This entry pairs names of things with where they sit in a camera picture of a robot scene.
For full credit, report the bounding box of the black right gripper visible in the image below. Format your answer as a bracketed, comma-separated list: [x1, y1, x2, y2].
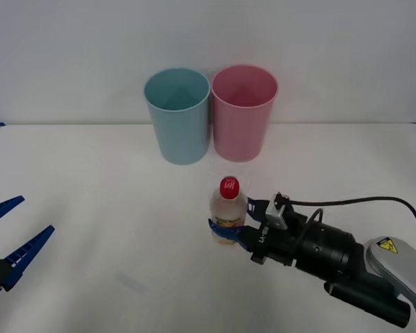
[207, 196, 312, 268]

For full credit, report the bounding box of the clear bottle with red cap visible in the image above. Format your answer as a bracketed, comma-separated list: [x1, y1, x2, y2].
[208, 176, 251, 248]

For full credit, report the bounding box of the pink plastic bin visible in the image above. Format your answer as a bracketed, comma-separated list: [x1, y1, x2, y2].
[210, 64, 279, 163]

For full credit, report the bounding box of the pale blue plastic bin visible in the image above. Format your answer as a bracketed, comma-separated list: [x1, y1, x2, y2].
[143, 66, 211, 166]

